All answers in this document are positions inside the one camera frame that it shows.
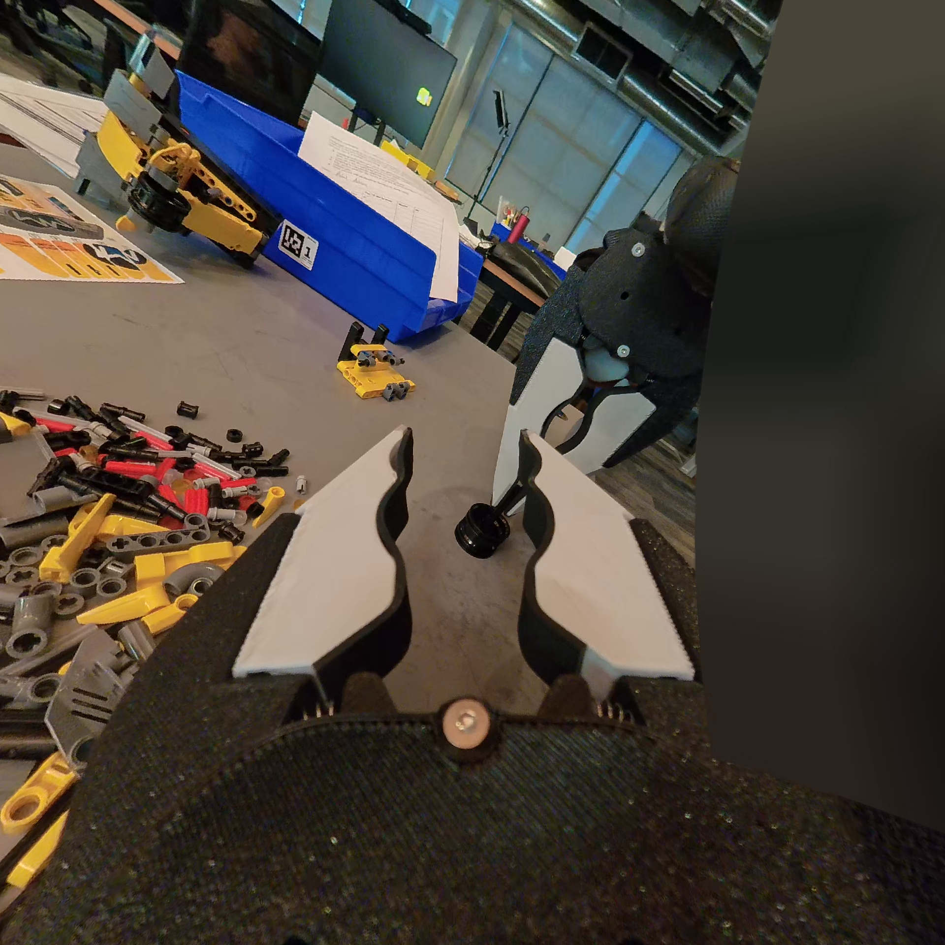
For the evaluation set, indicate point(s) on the blue plastic bin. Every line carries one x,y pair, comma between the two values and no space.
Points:
347,221

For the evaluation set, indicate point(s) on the orange instruction sheet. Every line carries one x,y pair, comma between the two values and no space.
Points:
44,255

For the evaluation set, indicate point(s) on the black toy wheel rim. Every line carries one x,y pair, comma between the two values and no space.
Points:
481,531

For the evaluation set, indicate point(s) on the yellow toy vehicle model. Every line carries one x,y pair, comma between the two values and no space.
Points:
214,214

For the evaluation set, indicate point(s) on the small yellow toy assembly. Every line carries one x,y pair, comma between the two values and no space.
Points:
369,373

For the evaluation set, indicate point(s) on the pile of toy building parts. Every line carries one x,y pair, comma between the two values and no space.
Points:
111,531

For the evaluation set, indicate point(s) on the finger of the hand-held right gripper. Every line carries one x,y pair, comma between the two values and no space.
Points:
528,413
613,432

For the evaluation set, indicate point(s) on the white instruction paper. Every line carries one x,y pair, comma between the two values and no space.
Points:
44,118

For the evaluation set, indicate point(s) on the black computer monitor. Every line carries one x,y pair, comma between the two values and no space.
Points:
251,59
384,66

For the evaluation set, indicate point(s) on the small black toy connector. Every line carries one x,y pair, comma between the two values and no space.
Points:
188,409

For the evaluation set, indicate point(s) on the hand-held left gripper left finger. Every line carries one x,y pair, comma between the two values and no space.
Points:
325,590

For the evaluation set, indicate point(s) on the wooden side table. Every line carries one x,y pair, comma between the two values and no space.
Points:
517,284

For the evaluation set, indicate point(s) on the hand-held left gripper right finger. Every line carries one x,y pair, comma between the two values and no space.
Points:
605,590

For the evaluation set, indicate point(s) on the white paper sheet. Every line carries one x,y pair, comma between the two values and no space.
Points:
384,192

